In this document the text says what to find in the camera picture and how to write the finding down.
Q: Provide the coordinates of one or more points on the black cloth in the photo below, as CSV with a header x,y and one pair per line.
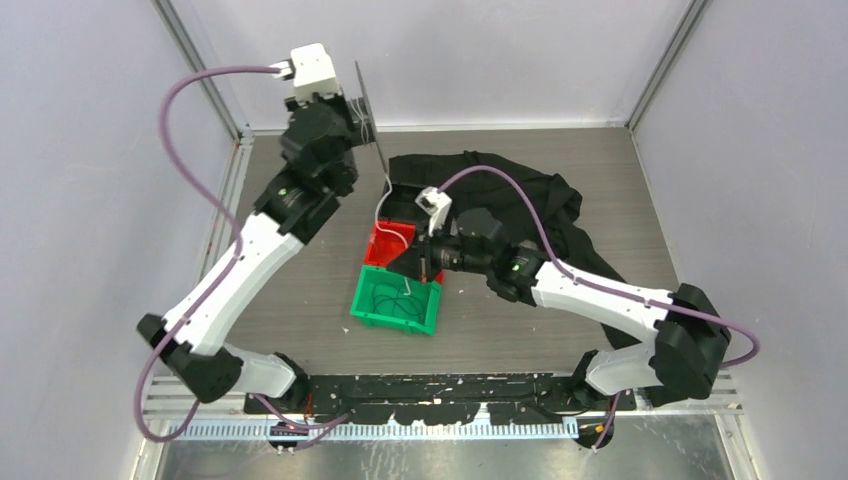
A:
x,y
516,213

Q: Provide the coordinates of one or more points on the grey perforated cable spool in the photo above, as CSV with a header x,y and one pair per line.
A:
x,y
371,116

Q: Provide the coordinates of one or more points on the black plastic bin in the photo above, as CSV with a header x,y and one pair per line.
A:
x,y
400,205

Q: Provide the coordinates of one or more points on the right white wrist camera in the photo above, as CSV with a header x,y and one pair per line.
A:
x,y
436,204

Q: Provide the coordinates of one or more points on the red plastic bin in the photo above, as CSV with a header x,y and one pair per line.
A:
x,y
387,240

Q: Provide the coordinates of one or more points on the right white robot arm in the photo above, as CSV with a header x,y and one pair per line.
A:
x,y
677,354

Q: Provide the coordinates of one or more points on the green plastic bin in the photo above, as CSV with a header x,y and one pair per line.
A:
x,y
397,303

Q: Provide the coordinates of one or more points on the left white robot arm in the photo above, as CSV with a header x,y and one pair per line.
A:
x,y
190,338

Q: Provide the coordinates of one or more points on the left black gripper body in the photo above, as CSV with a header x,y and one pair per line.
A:
x,y
340,109

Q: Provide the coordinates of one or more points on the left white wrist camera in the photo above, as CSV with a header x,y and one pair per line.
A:
x,y
312,73

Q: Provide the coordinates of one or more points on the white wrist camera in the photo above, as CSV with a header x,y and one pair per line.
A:
x,y
436,204
312,73

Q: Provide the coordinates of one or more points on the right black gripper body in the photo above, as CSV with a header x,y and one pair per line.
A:
x,y
443,251

